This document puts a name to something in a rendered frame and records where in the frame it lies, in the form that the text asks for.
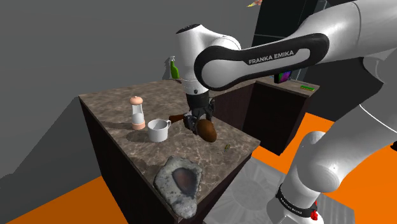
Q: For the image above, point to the dark cabinet with marble top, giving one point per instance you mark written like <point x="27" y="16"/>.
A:
<point x="108" y="161"/>

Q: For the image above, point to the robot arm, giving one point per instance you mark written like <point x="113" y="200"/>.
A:
<point x="325" y="62"/>

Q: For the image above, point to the orange and yellow object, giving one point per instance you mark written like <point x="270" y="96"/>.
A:
<point x="255" y="3"/>

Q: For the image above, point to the brown potato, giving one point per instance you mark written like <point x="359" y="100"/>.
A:
<point x="207" y="131"/>

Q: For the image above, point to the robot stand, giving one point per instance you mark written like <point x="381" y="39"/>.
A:
<point x="248" y="189"/>

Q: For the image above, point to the white mug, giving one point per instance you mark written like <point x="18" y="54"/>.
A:
<point x="158" y="131"/>

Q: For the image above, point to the glass shaker with pink cap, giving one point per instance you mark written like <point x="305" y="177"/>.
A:
<point x="137" y="115"/>

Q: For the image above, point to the flat green bar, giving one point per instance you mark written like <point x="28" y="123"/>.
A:
<point x="307" y="87"/>

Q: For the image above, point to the green spray bottle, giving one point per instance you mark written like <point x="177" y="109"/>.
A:
<point x="174" y="70"/>

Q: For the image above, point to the small green sprig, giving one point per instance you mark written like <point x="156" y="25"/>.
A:
<point x="227" y="148"/>

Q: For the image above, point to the grey stone bowl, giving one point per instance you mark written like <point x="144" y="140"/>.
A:
<point x="178" y="186"/>

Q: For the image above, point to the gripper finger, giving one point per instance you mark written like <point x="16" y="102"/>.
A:
<point x="189" y="123"/>
<point x="209" y="113"/>

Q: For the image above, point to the dark side counter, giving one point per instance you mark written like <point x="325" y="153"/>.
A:
<point x="273" y="118"/>

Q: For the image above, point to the tablet with colourful screen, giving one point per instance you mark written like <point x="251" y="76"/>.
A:
<point x="283" y="77"/>

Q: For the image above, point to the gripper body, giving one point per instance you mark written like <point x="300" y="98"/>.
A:
<point x="198" y="100"/>

